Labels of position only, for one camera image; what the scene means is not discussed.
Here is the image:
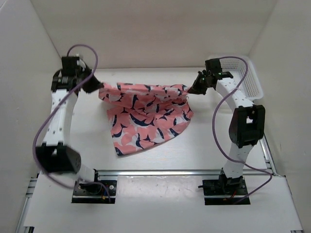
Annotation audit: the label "pink shark print shorts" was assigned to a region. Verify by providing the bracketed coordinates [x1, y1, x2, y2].
[99, 83, 193, 156]

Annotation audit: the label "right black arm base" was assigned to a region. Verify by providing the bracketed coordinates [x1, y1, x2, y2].
[198, 171, 251, 206]

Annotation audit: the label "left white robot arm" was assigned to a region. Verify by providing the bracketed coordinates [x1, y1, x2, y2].
[35, 55, 102, 194]

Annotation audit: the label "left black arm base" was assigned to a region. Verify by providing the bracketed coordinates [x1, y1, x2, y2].
[71, 172, 118, 204]

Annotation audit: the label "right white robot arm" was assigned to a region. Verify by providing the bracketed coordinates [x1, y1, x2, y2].
[188, 58, 265, 194]

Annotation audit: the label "white perforated plastic basket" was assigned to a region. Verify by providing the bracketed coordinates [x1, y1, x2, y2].
[208, 54, 263, 100]

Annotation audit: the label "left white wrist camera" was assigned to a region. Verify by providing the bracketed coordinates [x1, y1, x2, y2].
[75, 53, 86, 71]

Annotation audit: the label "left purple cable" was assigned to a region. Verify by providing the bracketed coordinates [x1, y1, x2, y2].
[33, 44, 112, 204]

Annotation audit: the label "purple cable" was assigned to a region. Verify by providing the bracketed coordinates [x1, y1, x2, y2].
[33, 44, 112, 204]
[212, 55, 273, 203]

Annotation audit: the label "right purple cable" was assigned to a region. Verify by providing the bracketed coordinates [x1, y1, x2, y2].
[212, 55, 273, 203]

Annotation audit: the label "aluminium frame rail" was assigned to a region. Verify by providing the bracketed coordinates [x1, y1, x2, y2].
[97, 169, 277, 177]

